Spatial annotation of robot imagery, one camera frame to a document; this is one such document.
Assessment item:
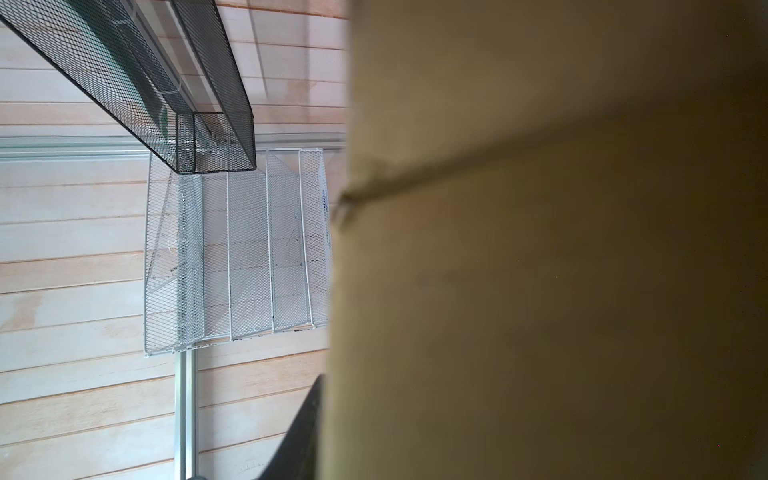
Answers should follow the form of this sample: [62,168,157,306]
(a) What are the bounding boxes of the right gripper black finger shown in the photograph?
[259,374,325,480]

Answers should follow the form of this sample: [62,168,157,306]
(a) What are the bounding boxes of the brown cardboard box sheet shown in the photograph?
[318,1,767,479]

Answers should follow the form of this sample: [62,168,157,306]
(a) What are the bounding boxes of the white wire mesh shelf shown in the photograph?
[144,148,332,356]

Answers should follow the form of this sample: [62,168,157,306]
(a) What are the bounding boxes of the black wire mesh basket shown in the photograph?
[1,1,257,175]

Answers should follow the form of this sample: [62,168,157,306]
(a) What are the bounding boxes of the aluminium frame rail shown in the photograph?
[1,132,346,162]

